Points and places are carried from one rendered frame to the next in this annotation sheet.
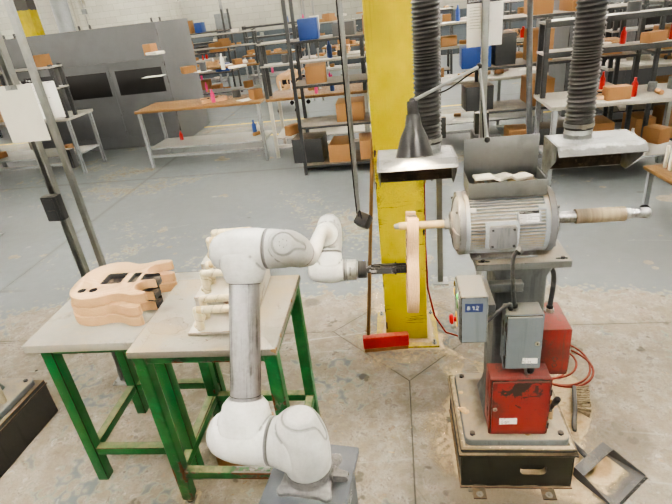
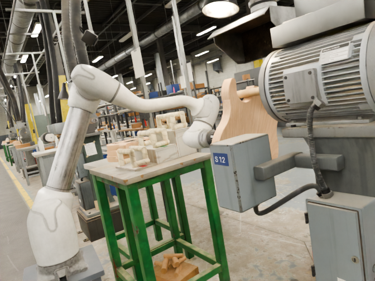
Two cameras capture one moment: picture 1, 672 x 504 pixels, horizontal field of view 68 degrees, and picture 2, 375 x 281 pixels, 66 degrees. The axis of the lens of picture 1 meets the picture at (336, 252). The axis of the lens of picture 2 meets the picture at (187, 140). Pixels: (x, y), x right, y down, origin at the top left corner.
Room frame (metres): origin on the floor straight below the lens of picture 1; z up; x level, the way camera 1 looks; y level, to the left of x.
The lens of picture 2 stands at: (0.85, -1.01, 1.25)
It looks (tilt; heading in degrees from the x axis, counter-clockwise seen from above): 7 degrees down; 47
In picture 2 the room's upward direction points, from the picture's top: 10 degrees counter-clockwise
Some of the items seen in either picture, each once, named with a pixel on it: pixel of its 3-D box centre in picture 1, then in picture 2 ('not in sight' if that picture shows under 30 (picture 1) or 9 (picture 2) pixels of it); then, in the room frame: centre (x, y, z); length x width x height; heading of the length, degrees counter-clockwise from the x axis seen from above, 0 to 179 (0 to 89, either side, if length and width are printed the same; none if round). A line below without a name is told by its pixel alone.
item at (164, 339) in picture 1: (237, 376); (158, 217); (1.89, 0.54, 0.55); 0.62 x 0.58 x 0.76; 81
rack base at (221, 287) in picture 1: (231, 295); (155, 153); (1.93, 0.49, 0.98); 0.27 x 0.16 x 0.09; 85
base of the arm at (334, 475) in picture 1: (315, 470); (60, 264); (1.15, 0.15, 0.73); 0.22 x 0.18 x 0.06; 74
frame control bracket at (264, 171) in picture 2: (485, 295); (279, 165); (1.62, -0.56, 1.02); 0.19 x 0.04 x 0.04; 171
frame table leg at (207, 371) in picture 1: (204, 360); (171, 210); (2.18, 0.77, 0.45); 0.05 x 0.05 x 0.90; 81
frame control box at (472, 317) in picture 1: (487, 310); (268, 179); (1.56, -0.55, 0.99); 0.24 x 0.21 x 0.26; 81
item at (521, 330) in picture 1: (522, 308); (337, 197); (1.63, -0.71, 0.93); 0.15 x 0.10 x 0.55; 81
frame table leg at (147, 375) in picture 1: (167, 432); (110, 235); (1.68, 0.85, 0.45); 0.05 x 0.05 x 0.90; 81
